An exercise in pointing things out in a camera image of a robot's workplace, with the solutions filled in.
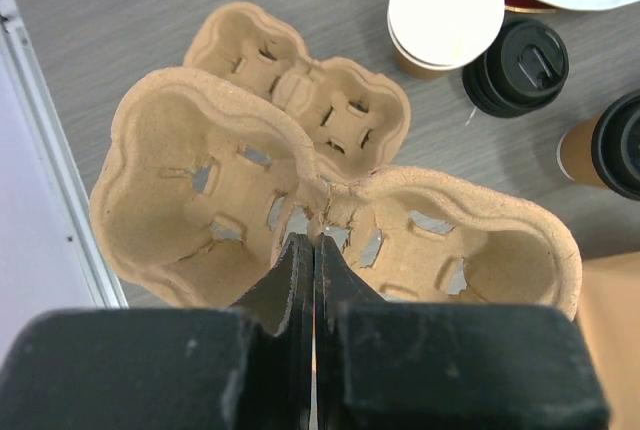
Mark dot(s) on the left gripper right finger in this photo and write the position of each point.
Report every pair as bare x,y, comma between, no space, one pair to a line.
384,365

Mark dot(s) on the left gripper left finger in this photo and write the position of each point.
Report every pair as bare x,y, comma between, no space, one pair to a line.
247,366

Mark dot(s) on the cardboard cup carrier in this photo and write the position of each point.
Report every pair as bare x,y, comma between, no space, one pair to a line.
356,119
202,178

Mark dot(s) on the brown paper bag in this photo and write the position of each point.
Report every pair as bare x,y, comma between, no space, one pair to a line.
608,316

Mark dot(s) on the stack of black lids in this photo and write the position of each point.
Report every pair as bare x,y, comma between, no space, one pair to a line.
523,70

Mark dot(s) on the stack of paper cups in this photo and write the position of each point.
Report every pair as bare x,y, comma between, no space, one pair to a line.
433,37

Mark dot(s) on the aluminium rail frame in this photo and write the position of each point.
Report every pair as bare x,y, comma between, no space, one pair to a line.
70,237

